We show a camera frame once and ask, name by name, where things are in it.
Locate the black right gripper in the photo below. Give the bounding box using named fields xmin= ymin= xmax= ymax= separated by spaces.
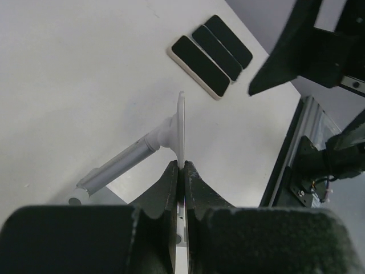
xmin=248 ymin=1 xmax=364 ymax=96

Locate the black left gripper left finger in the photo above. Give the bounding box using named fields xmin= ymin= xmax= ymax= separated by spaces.
xmin=1 ymin=161 xmax=179 ymax=273

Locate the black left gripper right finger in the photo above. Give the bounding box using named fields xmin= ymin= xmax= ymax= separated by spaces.
xmin=184 ymin=161 xmax=364 ymax=273

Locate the phone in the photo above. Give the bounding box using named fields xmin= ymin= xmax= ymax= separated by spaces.
xmin=167 ymin=35 xmax=230 ymax=100
xmin=192 ymin=25 xmax=242 ymax=82

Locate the white phone stand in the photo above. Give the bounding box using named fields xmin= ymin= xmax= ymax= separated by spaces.
xmin=67 ymin=90 xmax=190 ymax=274

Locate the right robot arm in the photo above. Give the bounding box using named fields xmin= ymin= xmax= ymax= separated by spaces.
xmin=248 ymin=1 xmax=364 ymax=180

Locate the aluminium front rail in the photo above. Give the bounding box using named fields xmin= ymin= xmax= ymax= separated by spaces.
xmin=266 ymin=95 xmax=342 ymax=206

